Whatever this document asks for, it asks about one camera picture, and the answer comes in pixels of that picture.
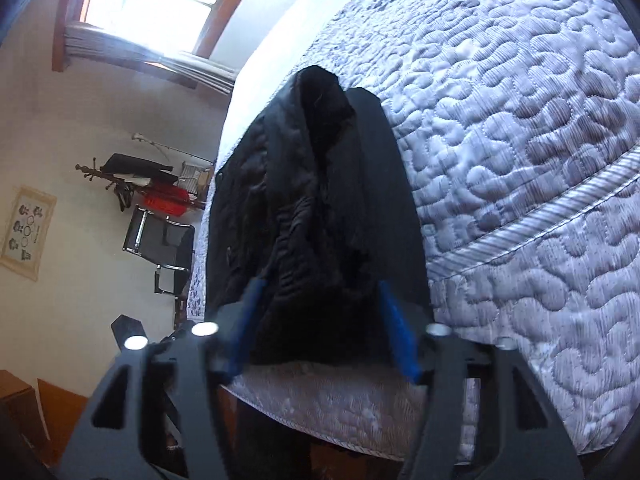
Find light blue bed sheet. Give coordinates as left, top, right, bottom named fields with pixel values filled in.
left=214, top=0, right=391, bottom=171

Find white wire rack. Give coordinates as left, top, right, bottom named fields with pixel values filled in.
left=177, top=160, right=214, bottom=197

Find red hanging garment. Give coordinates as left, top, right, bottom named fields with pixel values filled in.
left=134, top=182, right=206, bottom=219

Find wall poster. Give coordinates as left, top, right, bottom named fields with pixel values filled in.
left=0, top=186, right=58, bottom=282

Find wooden framed window with curtain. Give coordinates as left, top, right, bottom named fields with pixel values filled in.
left=52, top=0, right=273, bottom=75

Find black hanging garment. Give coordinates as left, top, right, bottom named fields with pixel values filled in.
left=100, top=152, right=176, bottom=182

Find black quilted pants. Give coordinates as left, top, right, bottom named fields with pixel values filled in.
left=205, top=66, right=432, bottom=367

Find wooden coat rack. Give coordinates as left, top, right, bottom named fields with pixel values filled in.
left=75, top=157, right=211, bottom=212

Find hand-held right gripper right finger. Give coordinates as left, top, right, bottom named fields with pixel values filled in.
left=377, top=280, right=586, bottom=480

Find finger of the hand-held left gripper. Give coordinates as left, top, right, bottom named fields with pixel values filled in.
left=110, top=314, right=147, bottom=346

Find white cord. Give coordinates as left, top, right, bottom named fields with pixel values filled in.
left=131, top=132, right=216, bottom=164

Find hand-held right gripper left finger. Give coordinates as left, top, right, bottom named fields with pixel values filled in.
left=57, top=275, right=268, bottom=480

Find bed with quilted cover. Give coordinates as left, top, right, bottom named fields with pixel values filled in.
left=185, top=0, right=640, bottom=463

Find black metal frame chair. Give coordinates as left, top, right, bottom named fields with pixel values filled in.
left=122, top=205, right=197, bottom=297

